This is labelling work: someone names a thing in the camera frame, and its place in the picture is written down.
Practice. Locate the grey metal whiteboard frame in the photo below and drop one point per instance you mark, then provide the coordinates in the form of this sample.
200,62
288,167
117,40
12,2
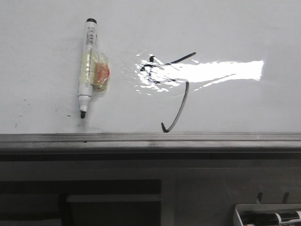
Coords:
149,146

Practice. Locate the white marker with taped magnet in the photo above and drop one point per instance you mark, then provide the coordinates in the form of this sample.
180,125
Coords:
94,70

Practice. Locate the white whiteboard surface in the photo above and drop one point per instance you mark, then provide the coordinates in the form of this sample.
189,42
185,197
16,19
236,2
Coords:
242,59

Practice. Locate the white marker tray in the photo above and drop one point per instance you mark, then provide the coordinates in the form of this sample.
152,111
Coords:
245,209

